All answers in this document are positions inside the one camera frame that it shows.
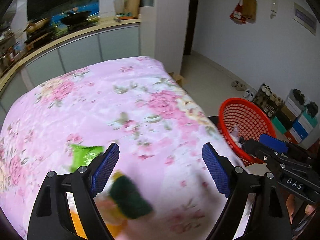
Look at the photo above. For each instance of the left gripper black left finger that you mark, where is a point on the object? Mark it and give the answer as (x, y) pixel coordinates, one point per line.
(88, 181)

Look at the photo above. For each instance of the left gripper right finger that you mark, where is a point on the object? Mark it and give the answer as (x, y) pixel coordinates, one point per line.
(235, 183)

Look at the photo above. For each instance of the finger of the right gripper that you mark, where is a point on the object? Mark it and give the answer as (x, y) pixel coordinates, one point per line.
(273, 143)

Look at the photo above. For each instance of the green snack wrapper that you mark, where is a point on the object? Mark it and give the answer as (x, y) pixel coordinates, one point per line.
(83, 155)

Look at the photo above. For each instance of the green yellow scrub sponge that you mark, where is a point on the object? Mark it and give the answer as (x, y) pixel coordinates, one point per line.
(128, 198)

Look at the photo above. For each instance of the right human hand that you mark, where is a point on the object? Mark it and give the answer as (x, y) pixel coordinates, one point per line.
(293, 206)

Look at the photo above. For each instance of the stacked coloured boxes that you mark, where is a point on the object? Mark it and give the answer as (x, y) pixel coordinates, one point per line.
(296, 117)

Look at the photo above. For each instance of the red plastic mesh basket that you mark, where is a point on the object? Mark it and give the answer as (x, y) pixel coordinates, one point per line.
(250, 121)

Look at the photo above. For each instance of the black shoe rack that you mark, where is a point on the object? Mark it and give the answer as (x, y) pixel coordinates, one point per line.
(267, 101)

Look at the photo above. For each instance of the white sneakers pair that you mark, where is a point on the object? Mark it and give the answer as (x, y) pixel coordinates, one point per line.
(249, 95)

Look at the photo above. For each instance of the beige slippers pair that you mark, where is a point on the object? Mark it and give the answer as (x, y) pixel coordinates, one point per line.
(238, 85)

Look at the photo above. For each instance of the pink floral quilt cover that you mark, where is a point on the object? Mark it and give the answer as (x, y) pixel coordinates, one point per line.
(133, 102)

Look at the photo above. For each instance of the cardboard box on floor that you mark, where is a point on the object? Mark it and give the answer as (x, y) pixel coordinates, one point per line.
(180, 80)

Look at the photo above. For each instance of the red hanging decoration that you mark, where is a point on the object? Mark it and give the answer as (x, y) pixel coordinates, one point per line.
(236, 15)

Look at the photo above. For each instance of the golden pan on stove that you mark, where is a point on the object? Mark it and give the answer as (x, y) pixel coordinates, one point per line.
(35, 26)

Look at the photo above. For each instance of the black wok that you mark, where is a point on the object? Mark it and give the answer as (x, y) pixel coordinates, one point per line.
(75, 18)

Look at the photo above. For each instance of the white plastic jug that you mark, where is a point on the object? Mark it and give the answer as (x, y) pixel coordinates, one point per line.
(118, 6)

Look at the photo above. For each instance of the wall electrical panel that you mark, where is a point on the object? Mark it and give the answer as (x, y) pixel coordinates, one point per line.
(304, 18)

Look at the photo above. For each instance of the white wall intercom phone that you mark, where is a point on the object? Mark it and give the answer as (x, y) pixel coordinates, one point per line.
(274, 8)

